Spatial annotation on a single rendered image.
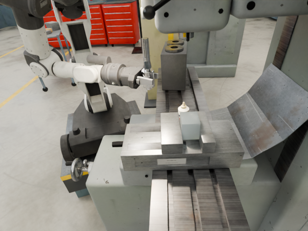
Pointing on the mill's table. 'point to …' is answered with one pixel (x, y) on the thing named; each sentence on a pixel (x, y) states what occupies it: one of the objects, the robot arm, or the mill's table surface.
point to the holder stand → (173, 65)
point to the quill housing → (192, 16)
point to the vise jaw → (171, 134)
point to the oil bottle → (183, 108)
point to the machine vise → (207, 125)
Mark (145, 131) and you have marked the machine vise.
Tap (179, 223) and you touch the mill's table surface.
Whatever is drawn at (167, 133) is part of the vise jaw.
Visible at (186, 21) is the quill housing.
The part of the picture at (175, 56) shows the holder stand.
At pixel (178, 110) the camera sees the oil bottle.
